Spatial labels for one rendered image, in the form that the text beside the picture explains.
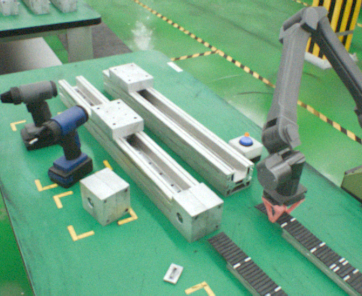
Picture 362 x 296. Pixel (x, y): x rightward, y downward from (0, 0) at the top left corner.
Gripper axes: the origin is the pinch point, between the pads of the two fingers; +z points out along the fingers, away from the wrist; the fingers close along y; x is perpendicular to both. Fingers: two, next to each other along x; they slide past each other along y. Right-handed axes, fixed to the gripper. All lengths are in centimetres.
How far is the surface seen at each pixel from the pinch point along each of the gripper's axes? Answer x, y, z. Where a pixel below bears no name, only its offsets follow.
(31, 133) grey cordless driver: -68, 44, -2
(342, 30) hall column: -181, -283, 47
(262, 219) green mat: -3.4, 2.1, 3.5
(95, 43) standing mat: -334, -94, 80
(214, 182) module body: -21.4, 5.2, 1.5
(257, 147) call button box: -24.5, -14.2, -2.5
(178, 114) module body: -51, -2, -5
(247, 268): 8.7, 19.2, 0.1
